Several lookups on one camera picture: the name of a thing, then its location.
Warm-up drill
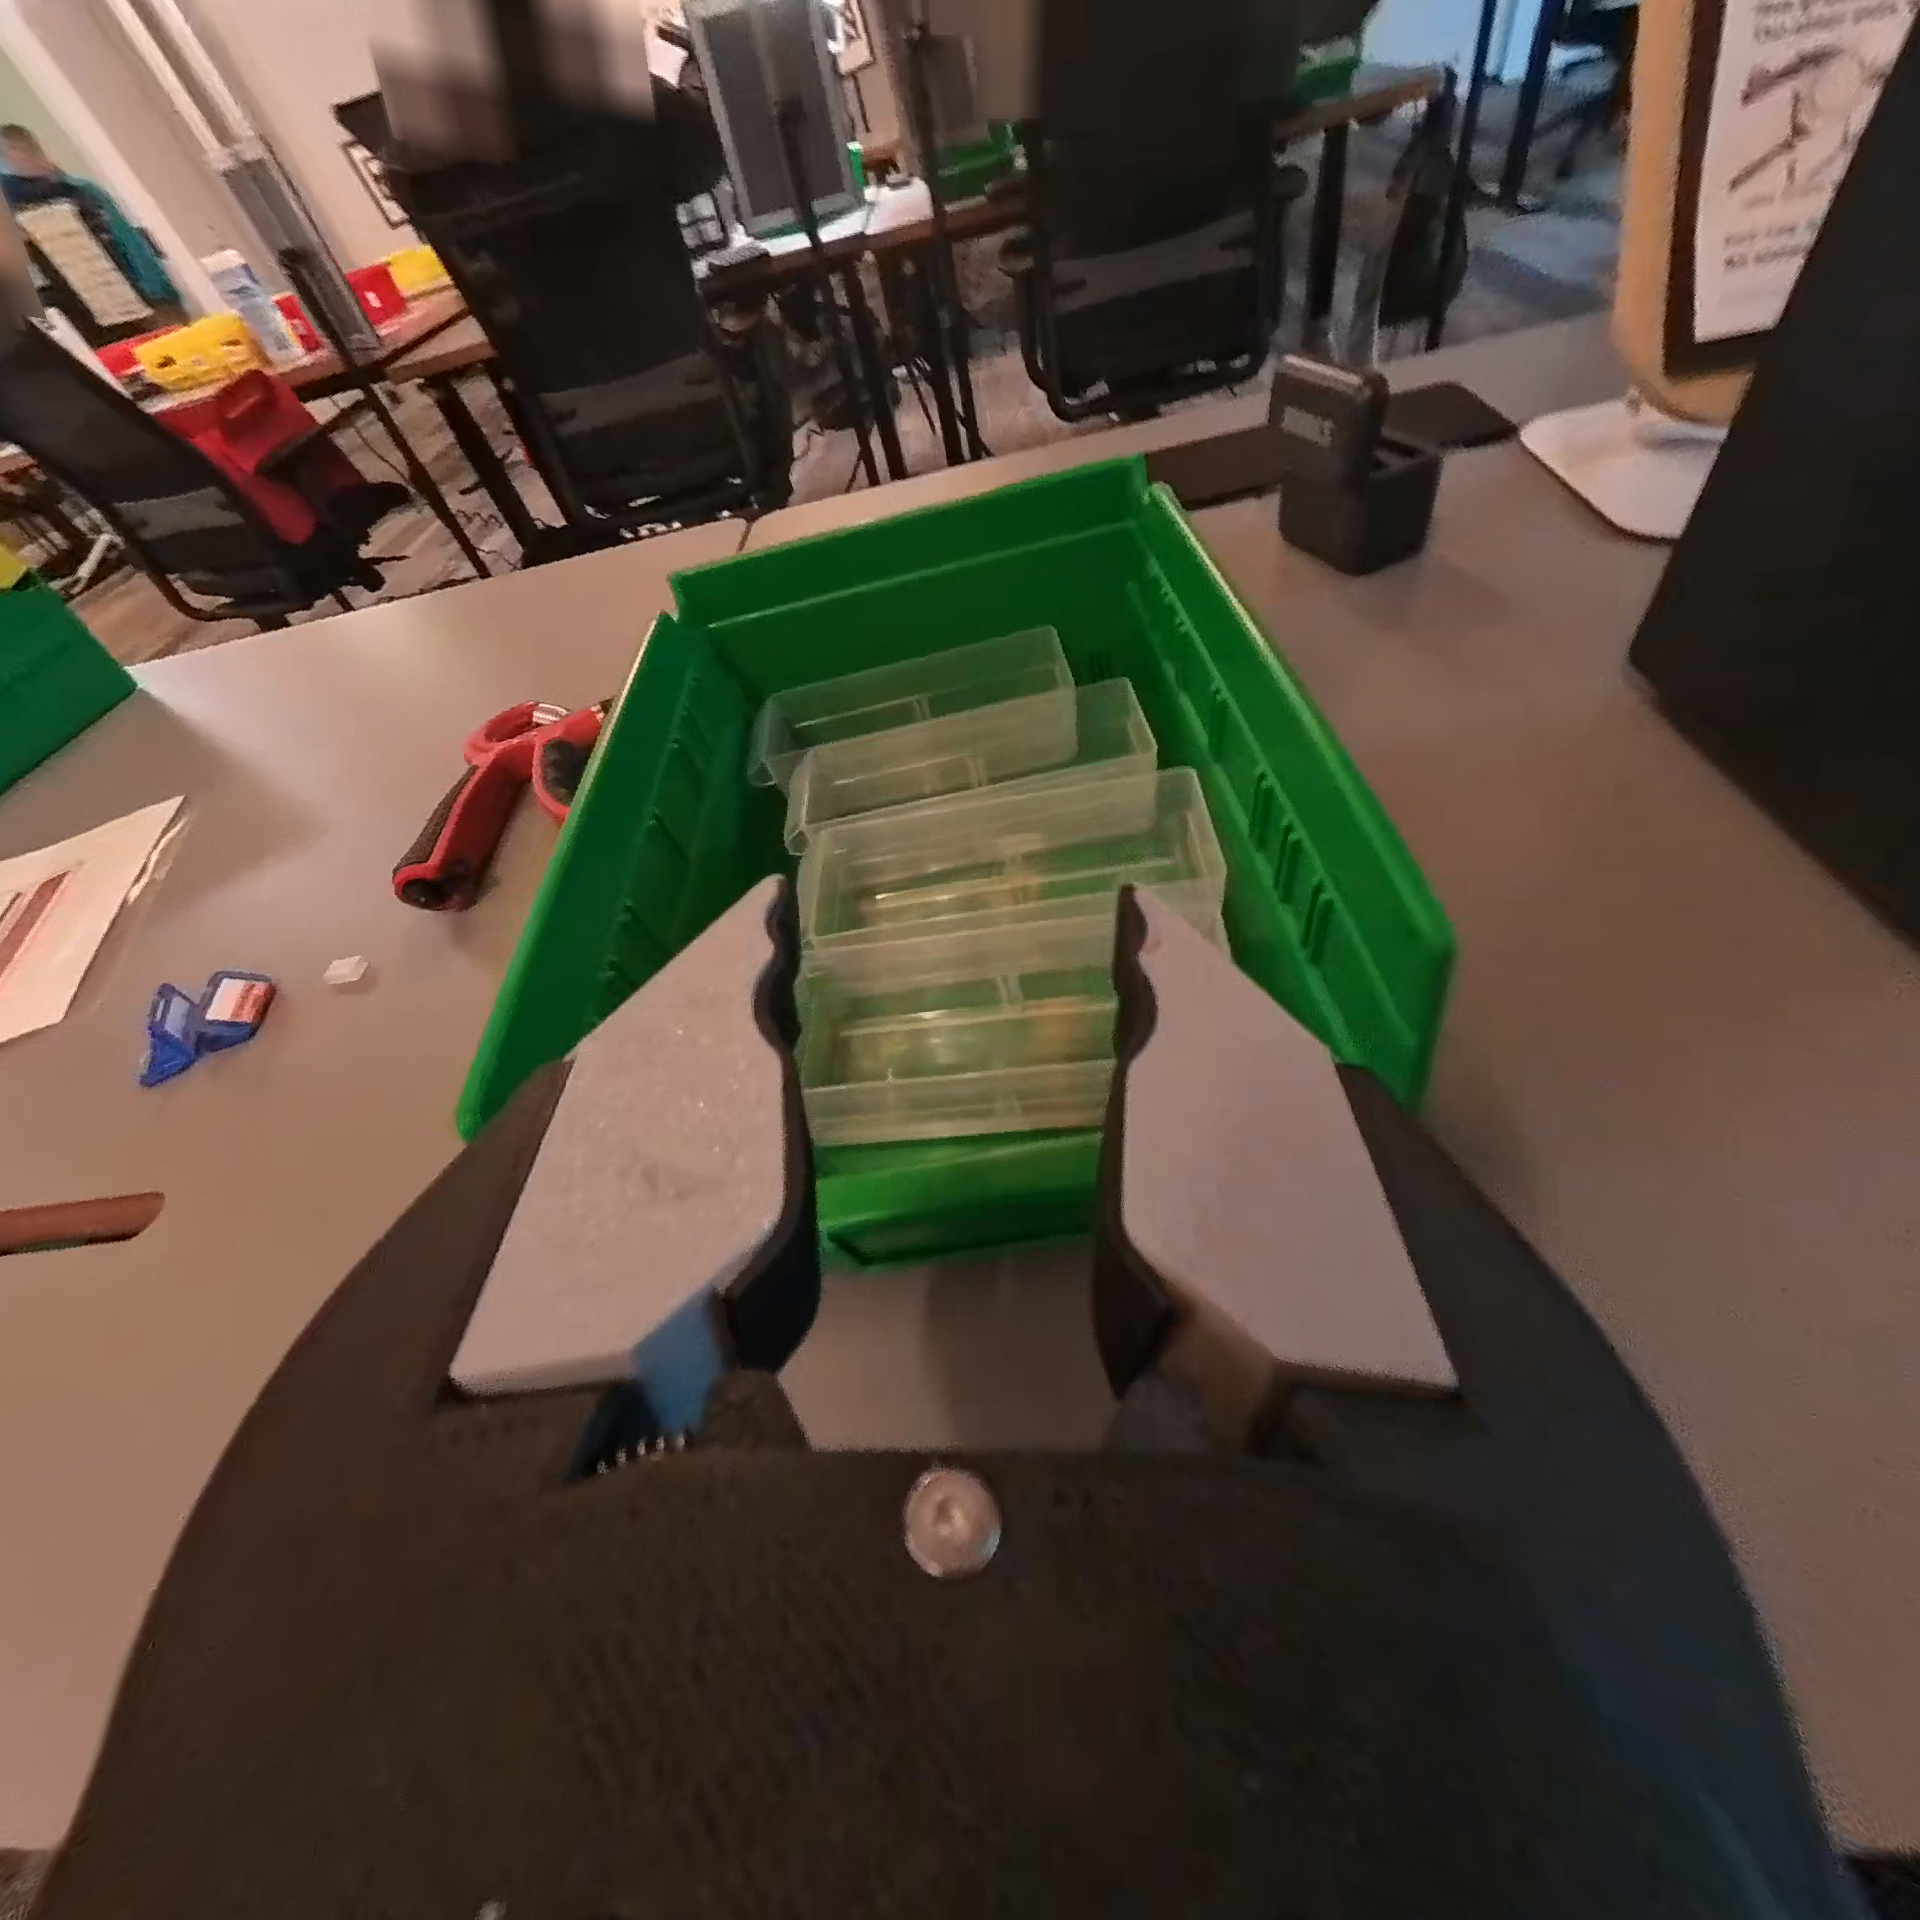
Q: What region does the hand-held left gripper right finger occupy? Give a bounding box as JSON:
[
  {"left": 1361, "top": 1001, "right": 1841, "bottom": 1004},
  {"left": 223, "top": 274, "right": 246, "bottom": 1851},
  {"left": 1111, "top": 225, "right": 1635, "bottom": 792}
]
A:
[{"left": 1088, "top": 891, "right": 1459, "bottom": 1439}]

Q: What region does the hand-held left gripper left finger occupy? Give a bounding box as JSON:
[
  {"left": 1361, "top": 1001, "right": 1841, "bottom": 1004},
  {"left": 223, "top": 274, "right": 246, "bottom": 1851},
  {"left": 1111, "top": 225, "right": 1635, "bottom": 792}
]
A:
[{"left": 447, "top": 878, "right": 827, "bottom": 1392}]

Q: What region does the clear plastic drawer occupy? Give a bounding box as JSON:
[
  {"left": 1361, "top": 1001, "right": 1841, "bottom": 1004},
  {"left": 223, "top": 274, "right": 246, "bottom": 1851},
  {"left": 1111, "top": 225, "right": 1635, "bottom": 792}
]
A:
[
  {"left": 797, "top": 958, "right": 1124, "bottom": 1155},
  {"left": 781, "top": 678, "right": 1160, "bottom": 855},
  {"left": 798, "top": 770, "right": 1230, "bottom": 976},
  {"left": 750, "top": 629, "right": 1076, "bottom": 792}
]

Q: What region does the green plastic cabinet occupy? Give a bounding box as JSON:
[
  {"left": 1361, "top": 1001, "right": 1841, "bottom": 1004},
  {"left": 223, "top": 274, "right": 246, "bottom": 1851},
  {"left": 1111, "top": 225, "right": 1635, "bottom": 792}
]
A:
[{"left": 453, "top": 459, "right": 1459, "bottom": 1280}]

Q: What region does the red and black hand tool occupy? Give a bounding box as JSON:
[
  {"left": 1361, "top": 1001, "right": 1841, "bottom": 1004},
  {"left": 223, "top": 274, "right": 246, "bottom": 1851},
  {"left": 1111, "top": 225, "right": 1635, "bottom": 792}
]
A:
[{"left": 393, "top": 702, "right": 608, "bottom": 911}]

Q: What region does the blue card case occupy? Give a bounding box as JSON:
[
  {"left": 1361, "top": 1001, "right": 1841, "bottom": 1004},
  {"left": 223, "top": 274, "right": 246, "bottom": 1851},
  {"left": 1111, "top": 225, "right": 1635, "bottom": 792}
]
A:
[{"left": 139, "top": 972, "right": 277, "bottom": 1087}]

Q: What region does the brown wooden stick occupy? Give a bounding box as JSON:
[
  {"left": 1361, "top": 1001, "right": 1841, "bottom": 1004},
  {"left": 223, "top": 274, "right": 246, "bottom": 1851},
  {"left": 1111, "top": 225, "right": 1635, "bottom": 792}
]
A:
[{"left": 0, "top": 1194, "right": 168, "bottom": 1256}]

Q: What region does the white paper sheet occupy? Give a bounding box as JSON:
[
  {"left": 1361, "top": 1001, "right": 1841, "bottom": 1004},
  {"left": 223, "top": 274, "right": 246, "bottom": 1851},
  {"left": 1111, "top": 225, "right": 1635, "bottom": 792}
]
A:
[{"left": 0, "top": 795, "right": 186, "bottom": 1046}]

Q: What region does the black charging dock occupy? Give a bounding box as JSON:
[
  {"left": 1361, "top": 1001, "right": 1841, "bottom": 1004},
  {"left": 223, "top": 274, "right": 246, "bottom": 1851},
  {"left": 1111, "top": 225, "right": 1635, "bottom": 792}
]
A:
[{"left": 1277, "top": 435, "right": 1443, "bottom": 579}]

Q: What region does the green plastic bin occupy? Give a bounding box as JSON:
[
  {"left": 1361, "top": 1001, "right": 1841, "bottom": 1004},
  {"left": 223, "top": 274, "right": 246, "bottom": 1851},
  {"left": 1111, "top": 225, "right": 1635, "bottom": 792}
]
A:
[{"left": 0, "top": 584, "right": 139, "bottom": 795}]

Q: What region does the grey battery pack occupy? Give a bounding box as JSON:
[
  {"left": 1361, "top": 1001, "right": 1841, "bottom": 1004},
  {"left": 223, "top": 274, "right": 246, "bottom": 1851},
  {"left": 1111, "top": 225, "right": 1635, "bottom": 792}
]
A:
[{"left": 1267, "top": 353, "right": 1395, "bottom": 484}]

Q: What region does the black monitor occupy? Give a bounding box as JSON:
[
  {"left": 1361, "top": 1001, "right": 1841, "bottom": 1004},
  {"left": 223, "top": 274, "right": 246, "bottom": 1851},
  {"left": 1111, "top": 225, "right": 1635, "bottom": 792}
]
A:
[{"left": 1627, "top": 0, "right": 1920, "bottom": 937}]

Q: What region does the black flat pad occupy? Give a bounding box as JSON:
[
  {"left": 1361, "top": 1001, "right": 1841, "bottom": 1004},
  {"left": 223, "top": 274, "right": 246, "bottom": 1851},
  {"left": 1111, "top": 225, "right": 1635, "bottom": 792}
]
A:
[{"left": 1163, "top": 379, "right": 1519, "bottom": 510}]

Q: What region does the white monitor stand base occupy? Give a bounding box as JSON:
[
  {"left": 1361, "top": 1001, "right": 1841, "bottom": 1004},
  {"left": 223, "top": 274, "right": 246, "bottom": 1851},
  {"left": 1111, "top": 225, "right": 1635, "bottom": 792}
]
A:
[{"left": 1519, "top": 388, "right": 1727, "bottom": 543}]

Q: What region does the black office chair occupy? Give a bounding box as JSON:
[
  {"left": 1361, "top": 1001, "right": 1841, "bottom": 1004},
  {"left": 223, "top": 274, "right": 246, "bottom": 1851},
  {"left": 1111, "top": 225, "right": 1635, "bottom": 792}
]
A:
[
  {"left": 1003, "top": 0, "right": 1311, "bottom": 423},
  {"left": 0, "top": 321, "right": 404, "bottom": 631},
  {"left": 337, "top": 90, "right": 797, "bottom": 548}
]

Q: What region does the wooden table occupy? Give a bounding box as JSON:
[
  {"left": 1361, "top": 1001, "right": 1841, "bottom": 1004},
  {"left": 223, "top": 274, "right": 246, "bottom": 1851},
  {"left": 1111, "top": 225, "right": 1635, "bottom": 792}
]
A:
[
  {"left": 1272, "top": 70, "right": 1463, "bottom": 353},
  {"left": 89, "top": 288, "right": 505, "bottom": 579},
  {"left": 689, "top": 179, "right": 1040, "bottom": 484}
]

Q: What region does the yellow plastic bin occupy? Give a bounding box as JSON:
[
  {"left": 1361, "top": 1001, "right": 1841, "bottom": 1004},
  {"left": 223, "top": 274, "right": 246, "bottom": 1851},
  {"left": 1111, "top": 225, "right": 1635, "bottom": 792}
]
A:
[{"left": 136, "top": 318, "right": 255, "bottom": 395}]

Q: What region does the white plastic bottle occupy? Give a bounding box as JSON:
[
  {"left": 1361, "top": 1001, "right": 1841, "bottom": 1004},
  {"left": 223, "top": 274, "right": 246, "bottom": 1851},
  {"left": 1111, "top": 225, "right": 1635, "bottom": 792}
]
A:
[{"left": 201, "top": 249, "right": 306, "bottom": 368}]

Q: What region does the grey light panel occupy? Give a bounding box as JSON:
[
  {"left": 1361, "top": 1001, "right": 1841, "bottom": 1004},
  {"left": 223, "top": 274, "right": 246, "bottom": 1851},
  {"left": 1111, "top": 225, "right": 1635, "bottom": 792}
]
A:
[{"left": 689, "top": 0, "right": 876, "bottom": 236}]

